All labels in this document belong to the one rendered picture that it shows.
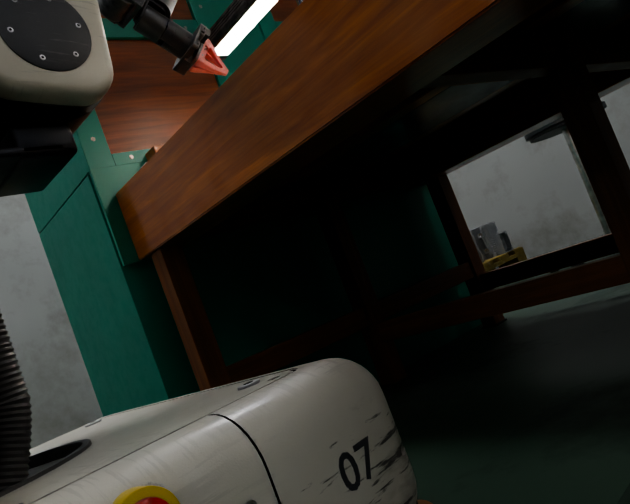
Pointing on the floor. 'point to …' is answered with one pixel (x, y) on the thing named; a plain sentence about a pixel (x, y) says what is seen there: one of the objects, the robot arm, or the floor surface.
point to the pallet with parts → (495, 247)
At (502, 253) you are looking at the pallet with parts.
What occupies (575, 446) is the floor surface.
